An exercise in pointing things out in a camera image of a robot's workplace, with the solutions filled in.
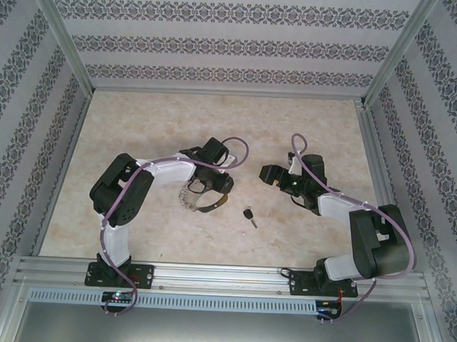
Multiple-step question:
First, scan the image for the key with black head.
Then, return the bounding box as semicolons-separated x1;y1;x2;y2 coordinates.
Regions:
242;205;259;230

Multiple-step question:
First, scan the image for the aluminium mounting rail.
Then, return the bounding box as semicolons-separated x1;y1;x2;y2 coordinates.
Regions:
13;253;428;305

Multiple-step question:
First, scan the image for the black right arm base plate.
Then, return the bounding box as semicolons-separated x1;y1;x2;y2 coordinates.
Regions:
289;272;359;300

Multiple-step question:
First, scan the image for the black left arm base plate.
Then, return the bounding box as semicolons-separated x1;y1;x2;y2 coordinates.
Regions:
85;261;155;291

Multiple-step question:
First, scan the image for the slotted grey cable duct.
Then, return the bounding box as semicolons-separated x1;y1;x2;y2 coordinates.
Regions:
28;285;318;317

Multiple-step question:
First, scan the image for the aluminium frame post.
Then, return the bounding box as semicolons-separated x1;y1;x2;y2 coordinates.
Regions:
362;0;441;112
410;301;457;342
21;0;100;93
0;275;31;342

